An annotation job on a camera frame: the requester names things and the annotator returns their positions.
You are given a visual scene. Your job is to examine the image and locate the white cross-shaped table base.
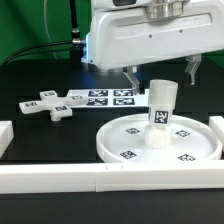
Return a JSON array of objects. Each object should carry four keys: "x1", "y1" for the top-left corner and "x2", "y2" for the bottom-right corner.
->
[{"x1": 19, "y1": 90, "x2": 88, "y2": 121}]

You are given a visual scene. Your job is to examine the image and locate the white front rail right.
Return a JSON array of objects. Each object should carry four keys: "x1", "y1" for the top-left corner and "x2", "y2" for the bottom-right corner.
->
[{"x1": 95, "y1": 160, "x2": 224, "y2": 192}]

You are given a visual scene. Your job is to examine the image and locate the white marker sheet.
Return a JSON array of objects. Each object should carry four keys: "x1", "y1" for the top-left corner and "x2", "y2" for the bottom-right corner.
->
[{"x1": 68, "y1": 89, "x2": 149, "y2": 108}]

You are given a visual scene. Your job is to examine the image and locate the white round table top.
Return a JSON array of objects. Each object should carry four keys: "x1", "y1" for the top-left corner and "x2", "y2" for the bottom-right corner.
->
[{"x1": 96, "y1": 114, "x2": 222, "y2": 164}]

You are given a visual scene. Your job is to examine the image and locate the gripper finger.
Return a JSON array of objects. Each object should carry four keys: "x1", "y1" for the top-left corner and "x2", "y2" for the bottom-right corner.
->
[
  {"x1": 123, "y1": 66, "x2": 140, "y2": 95},
  {"x1": 185, "y1": 54, "x2": 202, "y2": 85}
]

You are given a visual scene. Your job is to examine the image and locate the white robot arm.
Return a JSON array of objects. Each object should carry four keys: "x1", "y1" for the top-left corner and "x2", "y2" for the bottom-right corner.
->
[{"x1": 83, "y1": 0, "x2": 224, "y2": 94}]

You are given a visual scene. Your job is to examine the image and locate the white left side block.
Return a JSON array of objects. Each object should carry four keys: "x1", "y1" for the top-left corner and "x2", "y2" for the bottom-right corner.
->
[{"x1": 0, "y1": 121, "x2": 14, "y2": 158}]

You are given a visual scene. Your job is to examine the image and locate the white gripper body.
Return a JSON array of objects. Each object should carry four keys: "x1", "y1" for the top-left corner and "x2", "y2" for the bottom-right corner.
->
[{"x1": 89, "y1": 0, "x2": 224, "y2": 70}]

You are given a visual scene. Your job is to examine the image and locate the white rail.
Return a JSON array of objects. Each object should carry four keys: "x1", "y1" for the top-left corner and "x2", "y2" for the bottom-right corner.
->
[
  {"x1": 0, "y1": 164, "x2": 96, "y2": 194},
  {"x1": 95, "y1": 160, "x2": 224, "y2": 192}
]

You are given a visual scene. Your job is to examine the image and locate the black cable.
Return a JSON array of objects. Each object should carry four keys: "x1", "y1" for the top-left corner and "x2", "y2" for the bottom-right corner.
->
[{"x1": 0, "y1": 0, "x2": 88, "y2": 66}]

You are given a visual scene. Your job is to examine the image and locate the white front rail left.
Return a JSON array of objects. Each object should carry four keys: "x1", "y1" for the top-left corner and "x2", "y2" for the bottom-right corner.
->
[{"x1": 0, "y1": 164, "x2": 96, "y2": 194}]

